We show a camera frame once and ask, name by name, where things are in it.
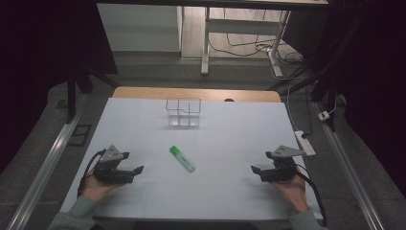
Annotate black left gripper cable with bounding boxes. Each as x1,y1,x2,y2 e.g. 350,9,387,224
77,149,107,197

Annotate black metal stand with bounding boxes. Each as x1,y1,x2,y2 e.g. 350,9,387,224
65,63,121,124
267,63,343,132

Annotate black floor cables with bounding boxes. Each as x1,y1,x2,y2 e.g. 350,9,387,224
208,9,305,65

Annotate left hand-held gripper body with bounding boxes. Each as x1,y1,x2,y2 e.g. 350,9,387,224
93,145,135,185

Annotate green highlighter pen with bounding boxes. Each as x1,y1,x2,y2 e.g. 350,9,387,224
169,145,196,173

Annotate wooden table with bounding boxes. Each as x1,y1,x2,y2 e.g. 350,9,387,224
111,85,282,104

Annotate aluminium rail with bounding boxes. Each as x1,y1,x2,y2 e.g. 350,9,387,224
6,92,91,230
311,100,386,230

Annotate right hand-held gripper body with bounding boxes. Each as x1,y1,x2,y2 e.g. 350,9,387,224
259,145,306,183

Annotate white cabinet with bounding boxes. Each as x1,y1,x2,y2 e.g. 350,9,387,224
96,3,184,54

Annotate white power strip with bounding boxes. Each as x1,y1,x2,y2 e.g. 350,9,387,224
293,129,317,157

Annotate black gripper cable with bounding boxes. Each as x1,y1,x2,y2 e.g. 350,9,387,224
295,164,328,228
77,149,107,197

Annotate white standing desk frame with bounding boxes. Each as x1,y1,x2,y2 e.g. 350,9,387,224
200,5,292,79

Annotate person's left hand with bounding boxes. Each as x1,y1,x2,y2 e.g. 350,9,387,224
80,167,126,204

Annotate white table mat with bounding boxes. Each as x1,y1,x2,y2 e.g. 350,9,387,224
59,97,324,222

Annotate clear plastic organizer box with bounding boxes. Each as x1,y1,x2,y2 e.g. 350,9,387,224
165,97,202,128

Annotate person's right hand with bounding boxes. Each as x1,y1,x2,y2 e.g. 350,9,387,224
270,166,311,215

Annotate black floor frame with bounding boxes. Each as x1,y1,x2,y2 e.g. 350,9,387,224
67,124,93,148

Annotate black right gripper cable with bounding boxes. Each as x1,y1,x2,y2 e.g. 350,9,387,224
295,164,328,228

